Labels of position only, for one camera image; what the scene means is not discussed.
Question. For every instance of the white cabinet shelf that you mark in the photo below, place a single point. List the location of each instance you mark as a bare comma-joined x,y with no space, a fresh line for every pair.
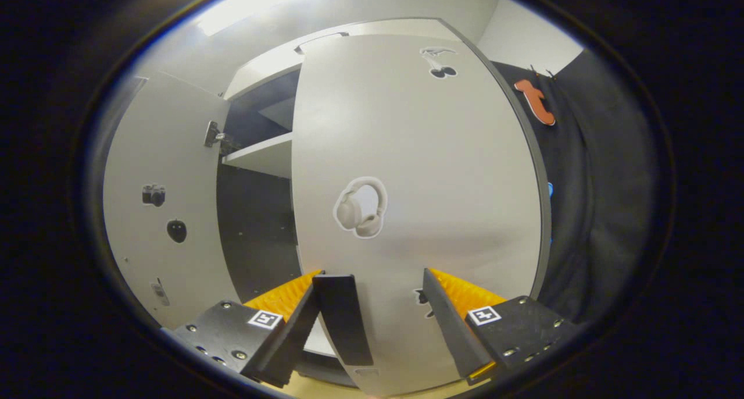
267,155

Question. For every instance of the white cabinet drawer front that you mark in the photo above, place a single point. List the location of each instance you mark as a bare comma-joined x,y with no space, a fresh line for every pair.
261,73

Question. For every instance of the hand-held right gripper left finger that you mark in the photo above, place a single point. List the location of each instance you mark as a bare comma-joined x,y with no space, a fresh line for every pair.
290,341

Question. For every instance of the black backdrop cloth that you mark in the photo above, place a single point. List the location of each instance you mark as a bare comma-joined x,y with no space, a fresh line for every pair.
604,184

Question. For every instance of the metal door hinge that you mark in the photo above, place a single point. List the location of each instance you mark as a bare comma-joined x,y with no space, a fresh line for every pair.
212,134

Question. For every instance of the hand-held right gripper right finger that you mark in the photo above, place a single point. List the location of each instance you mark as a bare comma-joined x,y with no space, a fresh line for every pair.
450,323

